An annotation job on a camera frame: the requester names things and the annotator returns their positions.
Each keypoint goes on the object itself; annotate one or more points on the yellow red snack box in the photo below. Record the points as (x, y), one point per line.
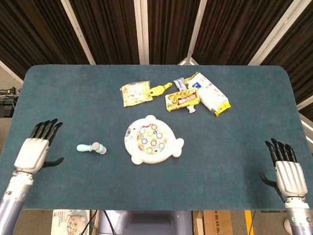
(182, 99)

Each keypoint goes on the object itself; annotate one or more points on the yellow rubber chicken toy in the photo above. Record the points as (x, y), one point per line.
(160, 89)

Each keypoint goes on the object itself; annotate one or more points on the blue-grey robot torso base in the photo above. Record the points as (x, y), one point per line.
(146, 222)

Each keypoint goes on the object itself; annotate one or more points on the brown cardboard box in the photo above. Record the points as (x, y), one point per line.
(216, 222)

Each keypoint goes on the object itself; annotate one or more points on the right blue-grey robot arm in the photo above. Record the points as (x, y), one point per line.
(299, 218)

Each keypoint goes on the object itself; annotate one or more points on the white frame post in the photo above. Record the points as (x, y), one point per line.
(141, 31)
(276, 31)
(193, 36)
(78, 31)

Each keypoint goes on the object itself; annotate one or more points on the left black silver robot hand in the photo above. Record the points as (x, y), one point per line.
(31, 154)

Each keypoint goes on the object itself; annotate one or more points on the clear yellow snack bag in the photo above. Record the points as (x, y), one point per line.
(134, 94)

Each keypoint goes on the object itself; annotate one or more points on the blue felt table cover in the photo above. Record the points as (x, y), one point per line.
(73, 98)

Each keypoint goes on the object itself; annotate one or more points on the dark brown curtain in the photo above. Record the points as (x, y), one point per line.
(171, 29)

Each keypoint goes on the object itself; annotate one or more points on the small blue white packet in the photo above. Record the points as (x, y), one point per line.
(180, 84)

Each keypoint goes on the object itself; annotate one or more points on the white fish-shaped toy board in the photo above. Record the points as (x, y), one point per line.
(151, 143)

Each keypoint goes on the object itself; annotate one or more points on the white wipes pack yellow end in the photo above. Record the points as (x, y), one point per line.
(210, 94)

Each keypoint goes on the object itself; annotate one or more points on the white shoe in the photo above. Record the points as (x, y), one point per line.
(288, 225)

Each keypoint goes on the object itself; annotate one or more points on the toy box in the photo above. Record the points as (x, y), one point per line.
(69, 221)

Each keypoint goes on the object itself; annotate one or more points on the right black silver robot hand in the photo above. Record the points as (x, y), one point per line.
(291, 178)

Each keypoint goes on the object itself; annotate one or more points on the light blue toy hammer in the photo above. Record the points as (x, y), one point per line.
(84, 147)

